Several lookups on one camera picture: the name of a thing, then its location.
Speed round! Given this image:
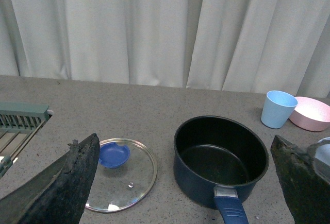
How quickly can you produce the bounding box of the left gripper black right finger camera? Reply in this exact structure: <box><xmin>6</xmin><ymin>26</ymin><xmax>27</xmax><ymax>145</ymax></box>
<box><xmin>271</xmin><ymin>135</ymin><xmax>329</xmax><ymax>223</ymax></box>

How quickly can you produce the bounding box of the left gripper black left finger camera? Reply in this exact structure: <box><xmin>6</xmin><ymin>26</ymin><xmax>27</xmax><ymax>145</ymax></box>
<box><xmin>1</xmin><ymin>133</ymin><xmax>100</xmax><ymax>223</ymax></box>

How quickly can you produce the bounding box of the glass lid with blue knob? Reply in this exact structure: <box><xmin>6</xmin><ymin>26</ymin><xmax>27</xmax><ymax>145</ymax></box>
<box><xmin>85</xmin><ymin>138</ymin><xmax>158</xmax><ymax>213</ymax></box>

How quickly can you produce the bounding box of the light blue plate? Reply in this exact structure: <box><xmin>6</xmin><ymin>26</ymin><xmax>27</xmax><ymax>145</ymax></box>
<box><xmin>314</xmin><ymin>137</ymin><xmax>329</xmax><ymax>179</ymax></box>

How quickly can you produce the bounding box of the pink bowl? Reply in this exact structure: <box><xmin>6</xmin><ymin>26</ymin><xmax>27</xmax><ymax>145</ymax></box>
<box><xmin>289</xmin><ymin>96</ymin><xmax>329</xmax><ymax>132</ymax></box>

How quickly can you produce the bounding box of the green dish rack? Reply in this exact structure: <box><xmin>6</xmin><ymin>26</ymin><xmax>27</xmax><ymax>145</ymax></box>
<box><xmin>1</xmin><ymin>101</ymin><xmax>52</xmax><ymax>177</ymax></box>

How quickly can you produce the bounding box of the light blue cup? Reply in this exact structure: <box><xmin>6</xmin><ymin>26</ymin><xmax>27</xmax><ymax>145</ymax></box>
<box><xmin>261</xmin><ymin>90</ymin><xmax>298</xmax><ymax>129</ymax></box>

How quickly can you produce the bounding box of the dark blue saucepan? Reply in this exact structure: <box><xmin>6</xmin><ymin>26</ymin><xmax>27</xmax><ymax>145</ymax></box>
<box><xmin>173</xmin><ymin>116</ymin><xmax>269</xmax><ymax>223</ymax></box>

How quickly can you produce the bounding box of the white curtain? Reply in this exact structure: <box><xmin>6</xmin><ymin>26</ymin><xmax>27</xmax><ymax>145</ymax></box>
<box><xmin>1</xmin><ymin>0</ymin><xmax>329</xmax><ymax>97</ymax></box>

